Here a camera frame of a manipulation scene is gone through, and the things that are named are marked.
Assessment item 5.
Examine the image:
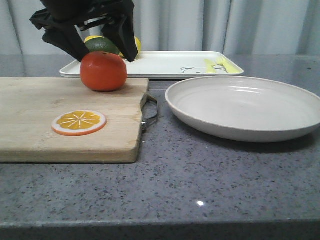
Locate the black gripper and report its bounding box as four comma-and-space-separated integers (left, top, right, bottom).
30, 0, 138, 62

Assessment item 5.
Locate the orange mandarin fruit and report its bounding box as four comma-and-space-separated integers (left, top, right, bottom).
80, 51, 128, 92

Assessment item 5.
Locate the white round plate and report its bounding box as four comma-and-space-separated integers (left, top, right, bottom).
165, 76, 320, 143

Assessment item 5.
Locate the white rectangular tray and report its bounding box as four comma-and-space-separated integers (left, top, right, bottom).
59, 50, 245, 80

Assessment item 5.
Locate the yellow lemon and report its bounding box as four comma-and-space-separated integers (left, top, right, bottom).
134, 36, 142, 60
83, 35, 103, 43

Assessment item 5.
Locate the green lime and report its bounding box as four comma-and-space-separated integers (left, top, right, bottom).
84, 37, 120, 55

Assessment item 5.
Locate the orange slice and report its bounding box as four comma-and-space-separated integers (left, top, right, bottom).
51, 110, 107, 137

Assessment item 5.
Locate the wooden cutting board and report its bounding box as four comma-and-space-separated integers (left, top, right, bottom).
0, 77, 149, 163

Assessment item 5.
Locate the yellow plastic fork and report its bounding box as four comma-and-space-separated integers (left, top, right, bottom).
216, 56, 239, 74

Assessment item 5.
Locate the grey curtain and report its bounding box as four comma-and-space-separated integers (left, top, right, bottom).
0, 0, 320, 56

